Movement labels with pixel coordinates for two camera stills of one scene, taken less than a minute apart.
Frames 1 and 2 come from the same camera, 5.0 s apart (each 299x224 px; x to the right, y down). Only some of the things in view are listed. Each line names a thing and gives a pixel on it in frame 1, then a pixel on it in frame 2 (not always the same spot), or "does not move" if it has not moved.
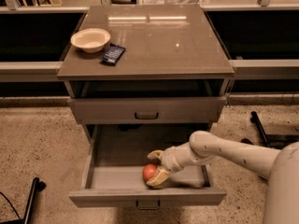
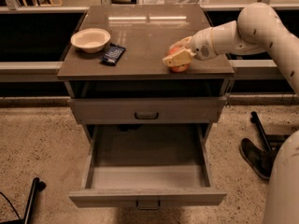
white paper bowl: (91, 40) does not move
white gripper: (168, 160) -> (201, 46)
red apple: (149, 172) -> (178, 69)
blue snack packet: (112, 54) does not move
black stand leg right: (276, 141) does not move
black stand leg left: (37, 186) does not move
